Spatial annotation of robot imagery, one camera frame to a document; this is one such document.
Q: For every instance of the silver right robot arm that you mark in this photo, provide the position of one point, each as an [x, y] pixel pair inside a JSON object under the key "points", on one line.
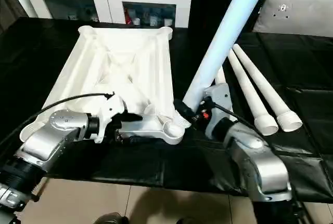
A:
{"points": [[255, 161]]}

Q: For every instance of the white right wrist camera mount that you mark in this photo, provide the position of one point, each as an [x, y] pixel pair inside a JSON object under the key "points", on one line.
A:
{"points": [[218, 99]]}

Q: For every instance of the black work mat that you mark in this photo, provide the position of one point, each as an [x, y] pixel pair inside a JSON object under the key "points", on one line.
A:
{"points": [[41, 57]]}

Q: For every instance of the grey cushion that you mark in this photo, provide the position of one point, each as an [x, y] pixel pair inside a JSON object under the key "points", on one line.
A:
{"points": [[302, 11]]}

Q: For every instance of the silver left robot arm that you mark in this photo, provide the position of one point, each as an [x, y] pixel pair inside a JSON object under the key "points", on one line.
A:
{"points": [[47, 141]]}

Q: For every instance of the white plastic table leg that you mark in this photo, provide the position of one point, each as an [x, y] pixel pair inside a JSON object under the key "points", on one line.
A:
{"points": [[221, 76], [229, 26], [250, 94], [268, 86]]}

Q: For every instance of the white plastic table top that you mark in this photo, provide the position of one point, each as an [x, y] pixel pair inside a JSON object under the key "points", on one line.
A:
{"points": [[130, 63]]}

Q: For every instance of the black furniture with yellow label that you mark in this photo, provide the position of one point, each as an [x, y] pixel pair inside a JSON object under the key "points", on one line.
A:
{"points": [[208, 0]]}

